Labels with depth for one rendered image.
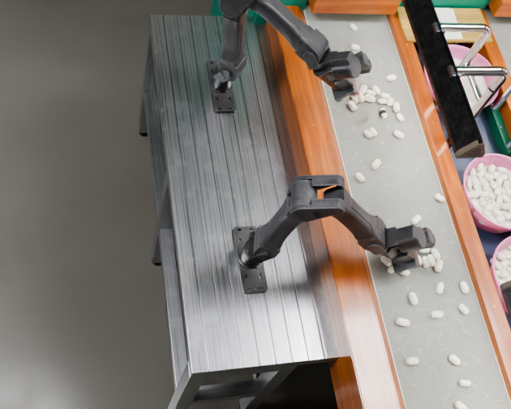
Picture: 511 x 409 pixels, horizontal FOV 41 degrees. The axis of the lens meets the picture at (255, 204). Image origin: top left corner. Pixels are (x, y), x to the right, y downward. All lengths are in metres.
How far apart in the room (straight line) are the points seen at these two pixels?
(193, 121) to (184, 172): 0.19
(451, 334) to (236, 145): 0.83
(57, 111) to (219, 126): 0.99
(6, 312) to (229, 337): 0.99
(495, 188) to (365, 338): 0.70
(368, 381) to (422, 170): 0.71
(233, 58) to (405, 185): 0.64
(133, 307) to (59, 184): 0.58
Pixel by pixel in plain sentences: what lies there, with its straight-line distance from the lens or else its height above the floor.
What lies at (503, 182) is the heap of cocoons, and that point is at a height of 0.72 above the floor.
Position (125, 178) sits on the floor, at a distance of 2.79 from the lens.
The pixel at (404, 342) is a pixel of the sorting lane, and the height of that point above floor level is 0.74.
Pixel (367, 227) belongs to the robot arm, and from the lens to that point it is 1.70.
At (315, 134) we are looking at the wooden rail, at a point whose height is 0.76.
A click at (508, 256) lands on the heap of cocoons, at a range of 2.17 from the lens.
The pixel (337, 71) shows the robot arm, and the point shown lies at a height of 1.02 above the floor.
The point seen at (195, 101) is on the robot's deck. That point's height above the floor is 0.67.
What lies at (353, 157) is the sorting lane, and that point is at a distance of 2.11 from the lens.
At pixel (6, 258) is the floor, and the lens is 2.65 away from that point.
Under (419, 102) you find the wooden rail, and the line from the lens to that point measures 2.30.
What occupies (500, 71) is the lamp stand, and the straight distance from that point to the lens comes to 2.00.
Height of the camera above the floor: 2.41
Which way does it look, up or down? 59 degrees down
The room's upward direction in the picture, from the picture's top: 23 degrees clockwise
